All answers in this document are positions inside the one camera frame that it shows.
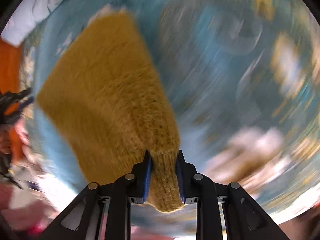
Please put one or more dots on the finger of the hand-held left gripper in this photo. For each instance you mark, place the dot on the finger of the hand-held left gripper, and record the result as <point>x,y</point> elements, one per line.
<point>26,98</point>

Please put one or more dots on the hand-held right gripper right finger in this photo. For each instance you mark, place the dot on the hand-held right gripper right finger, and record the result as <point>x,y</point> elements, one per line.
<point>180,177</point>

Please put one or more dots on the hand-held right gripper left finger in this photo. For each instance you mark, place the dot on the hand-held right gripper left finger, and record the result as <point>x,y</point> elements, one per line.
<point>147,177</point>

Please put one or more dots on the mustard yellow knit sweater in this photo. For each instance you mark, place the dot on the mustard yellow knit sweater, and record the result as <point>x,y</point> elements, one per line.
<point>107,105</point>

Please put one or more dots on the orange bed headboard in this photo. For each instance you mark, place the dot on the orange bed headboard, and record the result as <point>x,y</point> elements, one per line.
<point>10,67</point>

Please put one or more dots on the light blue daisy quilt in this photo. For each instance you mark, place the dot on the light blue daisy quilt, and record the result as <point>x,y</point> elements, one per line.
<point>37,7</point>

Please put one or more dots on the pink cloth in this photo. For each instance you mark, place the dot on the pink cloth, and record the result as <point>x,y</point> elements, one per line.
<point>17,205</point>

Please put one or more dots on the teal floral blanket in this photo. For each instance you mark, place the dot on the teal floral blanket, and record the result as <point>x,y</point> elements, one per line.
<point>225,92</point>

